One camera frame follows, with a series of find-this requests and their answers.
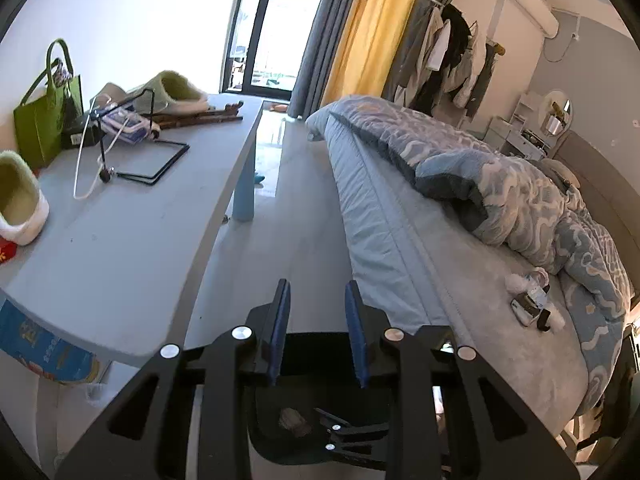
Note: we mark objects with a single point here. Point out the green tote bag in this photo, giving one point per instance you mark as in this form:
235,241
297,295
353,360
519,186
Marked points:
40,130

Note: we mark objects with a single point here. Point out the dark wooden sticks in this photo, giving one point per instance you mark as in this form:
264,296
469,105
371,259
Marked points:
200,117

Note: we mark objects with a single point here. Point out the yellow curtain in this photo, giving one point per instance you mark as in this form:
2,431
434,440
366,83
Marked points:
370,35

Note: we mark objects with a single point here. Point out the white hanging garment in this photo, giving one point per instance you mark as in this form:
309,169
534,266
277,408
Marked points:
437,47

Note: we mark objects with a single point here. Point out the orange object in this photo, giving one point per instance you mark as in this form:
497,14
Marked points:
277,107

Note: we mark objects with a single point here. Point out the green fuzzy slipper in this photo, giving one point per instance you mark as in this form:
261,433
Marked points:
172,90
20,200

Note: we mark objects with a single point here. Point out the light grey hanging jacket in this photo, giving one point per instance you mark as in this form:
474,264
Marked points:
470,75

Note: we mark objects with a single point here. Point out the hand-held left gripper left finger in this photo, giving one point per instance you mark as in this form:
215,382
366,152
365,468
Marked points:
281,320

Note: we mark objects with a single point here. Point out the white dresser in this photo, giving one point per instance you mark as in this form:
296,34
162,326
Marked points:
510,135

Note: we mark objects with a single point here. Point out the bed with grey sheet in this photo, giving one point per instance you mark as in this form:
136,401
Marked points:
400,240

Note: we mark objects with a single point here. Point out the white air conditioner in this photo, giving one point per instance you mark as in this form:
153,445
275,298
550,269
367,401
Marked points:
535,7

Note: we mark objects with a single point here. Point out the blue cardboard box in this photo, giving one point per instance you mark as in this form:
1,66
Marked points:
40,345

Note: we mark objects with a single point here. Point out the grey hanging coat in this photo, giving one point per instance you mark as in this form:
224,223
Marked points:
412,60

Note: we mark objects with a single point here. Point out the grey pillow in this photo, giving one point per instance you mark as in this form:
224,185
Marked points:
557,170

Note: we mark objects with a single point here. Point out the glass balcony door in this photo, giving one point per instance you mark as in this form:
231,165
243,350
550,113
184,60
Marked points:
260,25

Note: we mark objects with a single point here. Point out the black hanging garment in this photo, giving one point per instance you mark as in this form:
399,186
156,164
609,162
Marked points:
457,35

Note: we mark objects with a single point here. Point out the white rolled sock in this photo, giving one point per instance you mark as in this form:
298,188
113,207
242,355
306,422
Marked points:
558,319

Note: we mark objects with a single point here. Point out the blue patterned blanket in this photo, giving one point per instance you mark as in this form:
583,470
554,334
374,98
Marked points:
500,185

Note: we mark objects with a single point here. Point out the dark grey hanging garment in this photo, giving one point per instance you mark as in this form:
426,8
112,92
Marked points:
482,85

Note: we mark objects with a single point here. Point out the black box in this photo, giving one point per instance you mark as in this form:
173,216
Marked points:
77,135

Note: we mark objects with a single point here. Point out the crumpled brown paper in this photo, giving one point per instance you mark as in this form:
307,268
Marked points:
295,420

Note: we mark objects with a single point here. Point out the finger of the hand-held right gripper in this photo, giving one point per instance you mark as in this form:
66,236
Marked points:
350,432

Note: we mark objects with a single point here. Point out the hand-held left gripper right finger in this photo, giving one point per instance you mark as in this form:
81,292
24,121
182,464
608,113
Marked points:
356,330

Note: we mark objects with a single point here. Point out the round mirror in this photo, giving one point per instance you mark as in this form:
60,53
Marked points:
557,110

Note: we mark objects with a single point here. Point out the grey headboard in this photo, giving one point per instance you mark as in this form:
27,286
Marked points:
600,180

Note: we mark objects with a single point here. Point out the light blue table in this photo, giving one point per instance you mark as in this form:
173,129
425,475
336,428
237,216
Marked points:
150,240

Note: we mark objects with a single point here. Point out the grey curtain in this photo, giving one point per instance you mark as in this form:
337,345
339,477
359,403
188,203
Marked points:
320,50

